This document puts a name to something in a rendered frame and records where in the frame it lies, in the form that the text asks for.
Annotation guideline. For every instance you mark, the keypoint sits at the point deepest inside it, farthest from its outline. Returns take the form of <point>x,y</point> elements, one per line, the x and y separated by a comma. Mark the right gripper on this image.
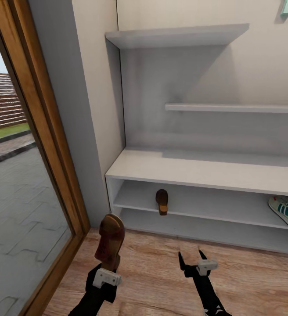
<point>190,271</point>

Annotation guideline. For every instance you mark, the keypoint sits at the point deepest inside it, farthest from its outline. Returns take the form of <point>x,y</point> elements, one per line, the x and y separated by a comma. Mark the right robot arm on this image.
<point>200,273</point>

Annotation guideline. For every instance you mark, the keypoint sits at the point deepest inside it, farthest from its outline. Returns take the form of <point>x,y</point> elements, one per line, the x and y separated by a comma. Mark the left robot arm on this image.
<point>101,285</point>

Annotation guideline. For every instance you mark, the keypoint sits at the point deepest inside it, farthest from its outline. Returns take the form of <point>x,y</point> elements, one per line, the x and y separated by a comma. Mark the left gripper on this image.
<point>107,292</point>

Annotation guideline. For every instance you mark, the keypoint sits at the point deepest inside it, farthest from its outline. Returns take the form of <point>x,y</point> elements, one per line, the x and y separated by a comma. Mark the door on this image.
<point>43,218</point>

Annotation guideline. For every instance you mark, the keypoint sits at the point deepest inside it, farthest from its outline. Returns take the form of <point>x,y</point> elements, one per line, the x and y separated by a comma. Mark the sandal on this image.
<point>112,234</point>
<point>162,199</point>

